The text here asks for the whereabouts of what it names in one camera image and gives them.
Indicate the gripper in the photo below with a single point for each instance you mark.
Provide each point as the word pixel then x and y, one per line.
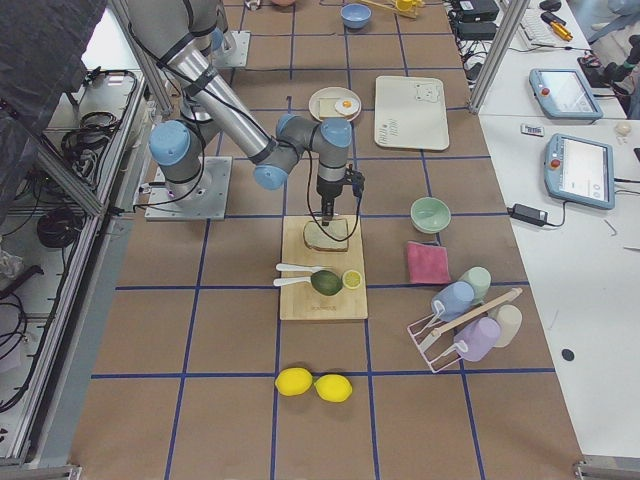
pixel 329 190

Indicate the bread slice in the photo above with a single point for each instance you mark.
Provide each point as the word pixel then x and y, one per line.
pixel 327 108
pixel 329 238

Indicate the cream round plate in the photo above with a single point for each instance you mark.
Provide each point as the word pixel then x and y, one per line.
pixel 332 92

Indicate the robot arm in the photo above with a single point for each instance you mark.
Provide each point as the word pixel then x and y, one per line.
pixel 179 37
pixel 212 29

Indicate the green avocado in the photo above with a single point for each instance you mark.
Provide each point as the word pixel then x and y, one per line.
pixel 326 282

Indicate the white plastic spoon upper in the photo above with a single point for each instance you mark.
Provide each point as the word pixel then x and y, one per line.
pixel 286 267

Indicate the white plastic spoon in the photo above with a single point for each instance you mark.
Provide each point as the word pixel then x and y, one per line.
pixel 285 281
pixel 286 267

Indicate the half lemon slice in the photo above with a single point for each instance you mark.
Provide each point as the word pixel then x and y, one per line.
pixel 352 279

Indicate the white plastic spoon lower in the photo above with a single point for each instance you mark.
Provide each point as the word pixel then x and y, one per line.
pixel 285 281

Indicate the fried egg toy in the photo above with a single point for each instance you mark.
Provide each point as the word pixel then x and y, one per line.
pixel 347 106

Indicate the green bowl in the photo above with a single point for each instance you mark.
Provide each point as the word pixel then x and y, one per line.
pixel 430 215

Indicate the wooden cutting board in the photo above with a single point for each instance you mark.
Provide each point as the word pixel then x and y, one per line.
pixel 300 301

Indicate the pink folded cloth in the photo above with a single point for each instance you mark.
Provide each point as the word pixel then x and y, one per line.
pixel 427 264

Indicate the cream rectangular tray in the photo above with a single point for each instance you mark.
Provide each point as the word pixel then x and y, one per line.
pixel 410 113

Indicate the blue mug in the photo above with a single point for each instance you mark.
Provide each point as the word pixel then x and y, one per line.
pixel 452 301

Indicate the green mug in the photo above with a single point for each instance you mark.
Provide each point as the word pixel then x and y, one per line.
pixel 479 278

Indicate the yellow lemon left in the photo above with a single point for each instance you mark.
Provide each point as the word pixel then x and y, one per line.
pixel 293 381

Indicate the yellow lemon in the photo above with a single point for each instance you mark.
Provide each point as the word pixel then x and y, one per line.
pixel 333 388
pixel 293 381

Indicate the yellow lemon right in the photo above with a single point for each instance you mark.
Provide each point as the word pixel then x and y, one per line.
pixel 333 388

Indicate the blue bowl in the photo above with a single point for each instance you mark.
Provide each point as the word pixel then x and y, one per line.
pixel 355 16

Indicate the purple mug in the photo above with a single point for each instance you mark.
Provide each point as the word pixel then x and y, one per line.
pixel 476 339

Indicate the black power adapter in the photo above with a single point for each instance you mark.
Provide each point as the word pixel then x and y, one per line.
pixel 528 214

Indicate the cream mug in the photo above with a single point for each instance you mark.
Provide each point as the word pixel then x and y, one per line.
pixel 509 318

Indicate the teach pendant near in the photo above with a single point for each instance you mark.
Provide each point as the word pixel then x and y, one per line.
pixel 579 170

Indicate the teach pendant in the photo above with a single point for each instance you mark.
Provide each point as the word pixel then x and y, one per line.
pixel 579 170
pixel 564 94

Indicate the teach pendant far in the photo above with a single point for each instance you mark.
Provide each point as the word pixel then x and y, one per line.
pixel 564 94

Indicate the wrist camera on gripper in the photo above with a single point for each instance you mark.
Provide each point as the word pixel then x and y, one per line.
pixel 355 179

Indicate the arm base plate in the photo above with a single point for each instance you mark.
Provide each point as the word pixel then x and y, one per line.
pixel 204 197
pixel 235 47

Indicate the white wire cup rack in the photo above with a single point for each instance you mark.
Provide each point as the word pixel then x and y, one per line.
pixel 434 339

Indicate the aluminium frame post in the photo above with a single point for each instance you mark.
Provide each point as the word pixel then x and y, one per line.
pixel 505 33

